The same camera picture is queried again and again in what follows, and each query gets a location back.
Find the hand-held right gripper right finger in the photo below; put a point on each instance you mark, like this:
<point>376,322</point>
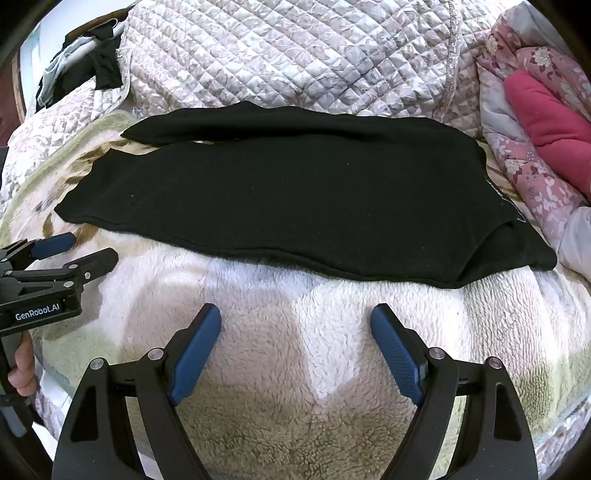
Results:
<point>397,350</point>

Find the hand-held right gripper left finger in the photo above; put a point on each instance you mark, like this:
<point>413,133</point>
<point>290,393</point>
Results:
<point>196,355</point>

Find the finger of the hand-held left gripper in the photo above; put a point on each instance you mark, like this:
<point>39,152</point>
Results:
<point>55,245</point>
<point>92,264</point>

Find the black pants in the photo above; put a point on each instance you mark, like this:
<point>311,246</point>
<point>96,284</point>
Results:
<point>277,198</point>

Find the person's left hand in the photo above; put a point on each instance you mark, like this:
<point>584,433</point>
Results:
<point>24,367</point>

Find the floral fleece blanket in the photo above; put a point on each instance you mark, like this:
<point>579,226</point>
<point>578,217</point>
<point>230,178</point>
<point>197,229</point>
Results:
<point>300,350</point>

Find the dark clothes pile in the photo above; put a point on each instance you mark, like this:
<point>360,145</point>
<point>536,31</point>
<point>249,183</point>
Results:
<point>57,74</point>

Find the black garment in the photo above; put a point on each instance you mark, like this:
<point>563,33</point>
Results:
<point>105,64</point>

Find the pink floral comforter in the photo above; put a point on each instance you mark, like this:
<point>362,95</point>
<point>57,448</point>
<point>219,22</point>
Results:
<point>531,180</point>

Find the pink pillow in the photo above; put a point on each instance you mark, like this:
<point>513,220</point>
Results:
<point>549,129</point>

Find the quilted beige bedspread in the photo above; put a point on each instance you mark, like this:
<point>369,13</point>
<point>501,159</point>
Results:
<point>300,55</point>

